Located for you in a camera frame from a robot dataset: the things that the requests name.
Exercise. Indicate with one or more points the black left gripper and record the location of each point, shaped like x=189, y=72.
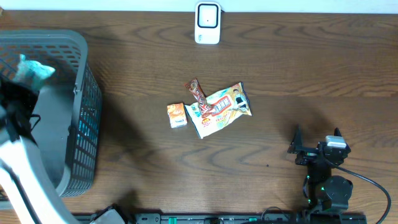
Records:
x=18, y=92

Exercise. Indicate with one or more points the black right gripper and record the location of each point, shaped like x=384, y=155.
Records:
x=296, y=145

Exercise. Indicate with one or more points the teal wet wipes pack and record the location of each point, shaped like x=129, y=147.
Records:
x=32, y=73

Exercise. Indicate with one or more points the large beige snack bag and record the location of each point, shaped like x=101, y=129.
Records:
x=228, y=105

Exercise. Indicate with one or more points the red brown candy bar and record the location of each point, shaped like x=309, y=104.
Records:
x=205, y=108

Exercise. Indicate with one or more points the small orange snack box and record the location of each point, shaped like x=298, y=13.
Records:
x=177, y=115

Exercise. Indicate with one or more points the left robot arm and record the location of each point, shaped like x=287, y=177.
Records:
x=23, y=176

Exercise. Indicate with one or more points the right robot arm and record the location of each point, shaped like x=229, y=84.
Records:
x=327, y=194

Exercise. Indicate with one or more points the white barcode scanner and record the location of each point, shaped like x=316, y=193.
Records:
x=207, y=23

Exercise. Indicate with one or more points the grey plastic shopping basket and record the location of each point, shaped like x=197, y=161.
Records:
x=69, y=104

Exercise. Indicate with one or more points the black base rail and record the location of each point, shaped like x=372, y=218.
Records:
x=115, y=214

